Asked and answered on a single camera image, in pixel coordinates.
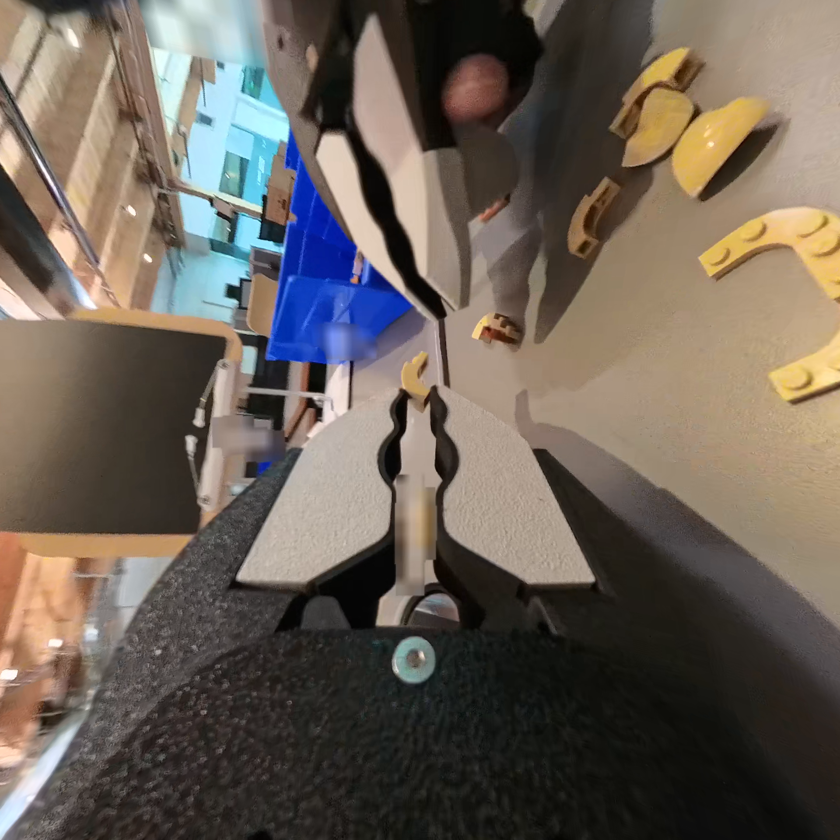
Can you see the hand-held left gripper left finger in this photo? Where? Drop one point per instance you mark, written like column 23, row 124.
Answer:
column 322, row 512

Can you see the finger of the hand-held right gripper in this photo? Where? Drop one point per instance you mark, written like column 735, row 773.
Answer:
column 361, row 204
column 414, row 197

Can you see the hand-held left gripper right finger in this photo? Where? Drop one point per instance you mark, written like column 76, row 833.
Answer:
column 512, row 512

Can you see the blue plastic bin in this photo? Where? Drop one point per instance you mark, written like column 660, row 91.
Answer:
column 322, row 210
column 322, row 309

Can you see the yellow plate brick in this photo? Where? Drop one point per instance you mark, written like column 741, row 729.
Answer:
column 487, row 326

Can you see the large tan arch brick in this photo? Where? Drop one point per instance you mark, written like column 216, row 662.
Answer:
column 415, row 381
column 814, row 243

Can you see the brown round toy brick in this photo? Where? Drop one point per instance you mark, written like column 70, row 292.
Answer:
column 509, row 335

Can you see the orange small brick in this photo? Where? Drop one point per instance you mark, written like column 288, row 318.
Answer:
column 495, row 208

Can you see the stack of cardboard boxes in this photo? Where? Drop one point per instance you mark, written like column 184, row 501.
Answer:
column 278, row 190

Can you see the tan curved brick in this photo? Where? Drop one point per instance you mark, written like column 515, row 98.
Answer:
column 656, row 72
column 588, row 223

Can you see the black top wooden table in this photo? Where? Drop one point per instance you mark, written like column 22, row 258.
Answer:
column 92, row 420

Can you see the tan quarter-round brick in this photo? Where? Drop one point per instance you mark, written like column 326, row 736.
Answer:
column 660, row 125
column 715, row 145

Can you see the white metal frame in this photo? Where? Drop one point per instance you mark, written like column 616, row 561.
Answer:
column 206, row 479

